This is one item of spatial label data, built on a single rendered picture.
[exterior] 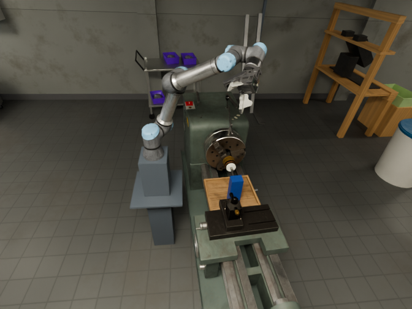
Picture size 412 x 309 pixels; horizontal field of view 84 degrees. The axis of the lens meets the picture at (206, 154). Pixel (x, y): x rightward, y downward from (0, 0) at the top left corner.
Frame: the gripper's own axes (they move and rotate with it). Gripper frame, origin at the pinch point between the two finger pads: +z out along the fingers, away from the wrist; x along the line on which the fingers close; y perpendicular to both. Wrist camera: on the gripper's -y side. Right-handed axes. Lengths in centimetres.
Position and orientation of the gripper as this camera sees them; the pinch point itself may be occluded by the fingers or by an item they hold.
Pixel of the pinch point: (233, 103)
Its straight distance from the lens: 104.0
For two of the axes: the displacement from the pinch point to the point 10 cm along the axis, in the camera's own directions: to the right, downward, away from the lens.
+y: 8.0, 0.9, -6.0
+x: 4.8, 5.1, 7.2
